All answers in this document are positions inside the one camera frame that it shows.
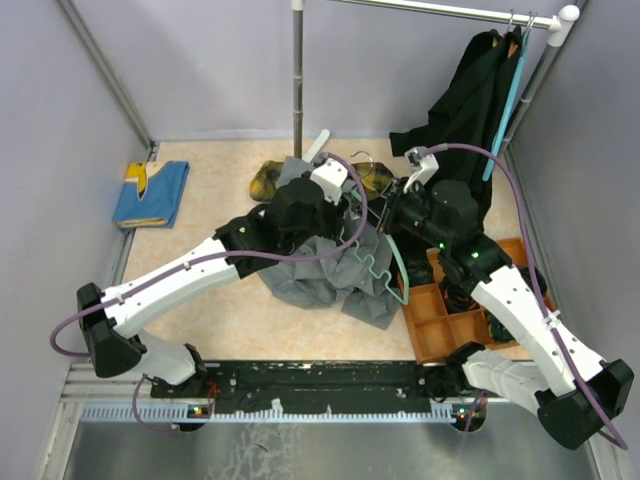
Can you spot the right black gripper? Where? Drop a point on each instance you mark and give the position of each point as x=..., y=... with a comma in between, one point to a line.
x=382, y=214

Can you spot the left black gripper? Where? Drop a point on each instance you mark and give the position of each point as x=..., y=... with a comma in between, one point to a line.
x=335, y=216

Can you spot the teal plastic hanger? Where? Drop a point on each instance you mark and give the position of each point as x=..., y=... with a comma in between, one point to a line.
x=369, y=260
x=499, y=136

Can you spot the grey button-up shirt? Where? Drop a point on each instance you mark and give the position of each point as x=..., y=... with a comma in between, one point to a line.
x=336, y=279

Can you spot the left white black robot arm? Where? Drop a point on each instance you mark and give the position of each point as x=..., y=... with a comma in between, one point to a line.
x=113, y=320

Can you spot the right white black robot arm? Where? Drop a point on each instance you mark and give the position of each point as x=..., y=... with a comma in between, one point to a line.
x=571, y=389

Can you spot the yellow black plaid shirt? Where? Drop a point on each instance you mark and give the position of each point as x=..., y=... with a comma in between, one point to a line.
x=375, y=177

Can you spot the folded blue shirt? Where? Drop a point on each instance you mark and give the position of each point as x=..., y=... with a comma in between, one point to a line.
x=151, y=194

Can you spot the rolled dark green tie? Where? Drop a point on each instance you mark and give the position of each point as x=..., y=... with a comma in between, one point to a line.
x=419, y=272

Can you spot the white rack foot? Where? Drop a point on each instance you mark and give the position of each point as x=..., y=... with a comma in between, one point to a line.
x=316, y=146

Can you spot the rolled black orange tie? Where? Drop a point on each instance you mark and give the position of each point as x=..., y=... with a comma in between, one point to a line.
x=455, y=299

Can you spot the orange wooden compartment tray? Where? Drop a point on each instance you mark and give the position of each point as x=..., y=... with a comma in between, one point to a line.
x=435, y=334

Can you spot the black hanging garments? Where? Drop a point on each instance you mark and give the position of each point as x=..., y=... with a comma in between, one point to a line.
x=469, y=112

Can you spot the rolled dark blue tie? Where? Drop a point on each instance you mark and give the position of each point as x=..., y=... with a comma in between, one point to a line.
x=497, y=331

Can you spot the metal clothes rack pole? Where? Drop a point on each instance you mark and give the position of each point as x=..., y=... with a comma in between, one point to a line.
x=298, y=36

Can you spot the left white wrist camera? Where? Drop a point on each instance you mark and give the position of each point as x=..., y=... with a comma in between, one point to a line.
x=330, y=176

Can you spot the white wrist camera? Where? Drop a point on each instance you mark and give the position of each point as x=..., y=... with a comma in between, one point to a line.
x=423, y=165
x=330, y=176

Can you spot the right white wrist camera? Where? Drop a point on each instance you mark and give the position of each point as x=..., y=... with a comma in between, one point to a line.
x=423, y=165

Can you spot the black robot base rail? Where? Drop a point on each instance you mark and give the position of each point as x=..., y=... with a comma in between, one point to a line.
x=317, y=387

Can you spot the horizontal metal clothes rail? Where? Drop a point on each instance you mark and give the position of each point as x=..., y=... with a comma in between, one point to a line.
x=567, y=14

